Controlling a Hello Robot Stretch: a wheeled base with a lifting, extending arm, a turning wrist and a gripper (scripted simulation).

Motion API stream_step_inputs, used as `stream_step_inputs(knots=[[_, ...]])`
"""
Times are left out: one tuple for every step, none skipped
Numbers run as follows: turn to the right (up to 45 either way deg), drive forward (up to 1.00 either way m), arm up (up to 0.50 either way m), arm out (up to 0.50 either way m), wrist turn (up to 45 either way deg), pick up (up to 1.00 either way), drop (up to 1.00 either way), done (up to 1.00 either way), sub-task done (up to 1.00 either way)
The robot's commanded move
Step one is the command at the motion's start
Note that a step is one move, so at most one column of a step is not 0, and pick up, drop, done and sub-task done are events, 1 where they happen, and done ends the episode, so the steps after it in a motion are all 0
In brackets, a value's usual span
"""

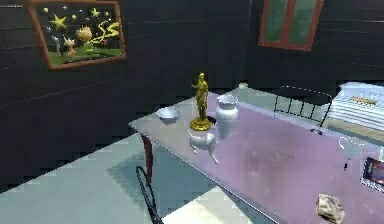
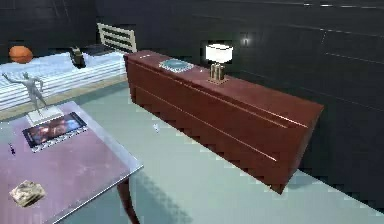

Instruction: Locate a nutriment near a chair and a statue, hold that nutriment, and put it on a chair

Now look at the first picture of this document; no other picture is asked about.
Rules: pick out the golden figure statue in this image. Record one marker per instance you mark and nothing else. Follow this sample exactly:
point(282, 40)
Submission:
point(201, 100)

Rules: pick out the white bowl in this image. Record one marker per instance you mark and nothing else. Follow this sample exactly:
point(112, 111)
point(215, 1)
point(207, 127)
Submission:
point(168, 114)

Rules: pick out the white animal figurine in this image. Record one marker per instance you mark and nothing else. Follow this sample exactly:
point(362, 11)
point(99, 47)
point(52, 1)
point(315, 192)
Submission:
point(204, 143)

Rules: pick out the white ceramic vase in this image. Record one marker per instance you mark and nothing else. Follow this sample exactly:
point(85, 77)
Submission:
point(226, 116)

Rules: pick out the purple topped dining table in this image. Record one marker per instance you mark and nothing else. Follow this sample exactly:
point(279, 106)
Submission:
point(266, 160)

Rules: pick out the red framed green window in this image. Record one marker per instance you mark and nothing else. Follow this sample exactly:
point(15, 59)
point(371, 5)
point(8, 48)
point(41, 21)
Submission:
point(288, 23)

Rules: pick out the framed starry painting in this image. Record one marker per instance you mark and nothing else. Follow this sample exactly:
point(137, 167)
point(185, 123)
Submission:
point(80, 33)

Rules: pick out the brown bread loaf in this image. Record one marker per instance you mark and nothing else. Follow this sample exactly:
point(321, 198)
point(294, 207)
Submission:
point(330, 208)

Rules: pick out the dark framed tablet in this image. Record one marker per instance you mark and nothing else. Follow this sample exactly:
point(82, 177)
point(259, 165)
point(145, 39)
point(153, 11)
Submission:
point(374, 173)

